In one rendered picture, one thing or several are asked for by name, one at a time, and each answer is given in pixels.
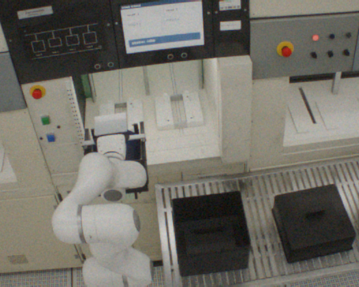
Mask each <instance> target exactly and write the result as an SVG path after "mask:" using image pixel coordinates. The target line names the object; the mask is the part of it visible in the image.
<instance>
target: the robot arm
mask: <svg viewBox="0 0 359 287"><path fill-rule="evenodd" d="M128 139H129V135H128V134H124V133H116V134H115V135H108V136H107V135H99V136H98V137H95V138H93V142H94V143H95V144H96V146H97V150H98V153H97V152H93V153H89V154H87V155H85V156H84V157H83V158H82V160H81V162H80V164H79V170H78V172H79V175H78V179H77V182H76V184H75V186H74V187H73V189H72V191H71V192H70V193H69V194H68V195H67V196H66V197H65V198H64V199H63V200H62V201H61V202H60V204H59V206H58V207H57V208H56V210H55V212H54V213H53V218H52V222H51V228H52V231H53V233H54V235H55V236H56V238H57V239H58V240H60V241H61V242H63V243H68V244H73V245H76V244H84V243H87V244H90V251H91V253H92V255H93V256H92V257H91V258H88V259H87V260H86V261H85V262H84V263H83V266H82V278H83V282H84V283H85V284H86V286H87V287H145V286H148V285H149V284H150V283H151V281H152V279H153V277H154V266H153V263H152V261H151V259H150V258H149V257H148V256H147V255H146V254H144V253H143V252H141V251H139V250H136V249H134V248H131V247H130V246H131V245H132V244H133V243H134V242H135V240H136V239H137V237H138V234H139V230H140V220H139V215H138V213H137V212H136V210H135V209H134V208H132V207H131V206H129V205H127V204H114V203H115V202H119V201H121V200H123V199H124V197H125V190H126V189H132V188H138V187H143V186H144V185H145V184H146V181H147V176H146V170H145V168H144V167H143V166H142V165H141V164H140V163H138V162H135V161H124V160H125V156H126V143H127V141H128ZM99 195H101V197H102V198H103V199H104V200H106V201H108V202H114V203H111V204H98V205H90V206H88V205H89V204H90V203H91V202H92V201H93V200H95V199H96V198H97V197H98V196H99Z"/></svg>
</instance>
